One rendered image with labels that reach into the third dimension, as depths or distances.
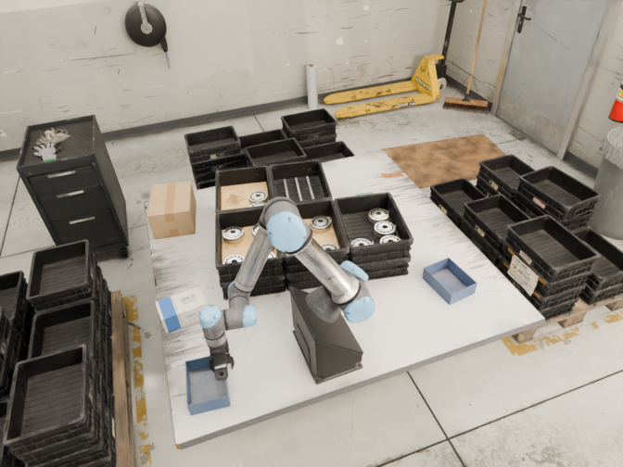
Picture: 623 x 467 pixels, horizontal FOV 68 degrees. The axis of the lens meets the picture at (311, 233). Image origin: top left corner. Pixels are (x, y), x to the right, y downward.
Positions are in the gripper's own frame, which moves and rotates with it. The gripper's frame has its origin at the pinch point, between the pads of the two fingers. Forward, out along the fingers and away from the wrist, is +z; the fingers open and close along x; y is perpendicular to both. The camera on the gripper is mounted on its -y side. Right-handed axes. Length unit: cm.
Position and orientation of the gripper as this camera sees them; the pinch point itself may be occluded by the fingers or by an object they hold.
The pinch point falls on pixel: (225, 375)
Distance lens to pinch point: 192.0
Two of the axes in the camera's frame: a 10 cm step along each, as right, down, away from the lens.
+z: 0.3, 7.7, 6.4
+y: -2.4, -6.1, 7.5
